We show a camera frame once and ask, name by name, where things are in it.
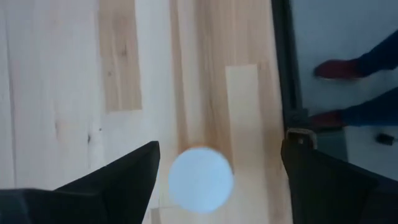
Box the small black floor object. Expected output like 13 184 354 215
374 133 396 146

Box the black table frame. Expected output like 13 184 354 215
271 0 315 131

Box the person's red shoe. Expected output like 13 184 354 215
309 110 348 129
313 58 366 80

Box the person's leg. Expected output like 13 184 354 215
354 29 398 75
340 88 398 127

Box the grey metal bracket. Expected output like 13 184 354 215
285 127 318 151

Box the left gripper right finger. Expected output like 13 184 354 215
280 139 382 224

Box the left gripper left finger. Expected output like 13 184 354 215
54 141 161 224

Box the large orange pill bottle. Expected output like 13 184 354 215
167 144 234 215

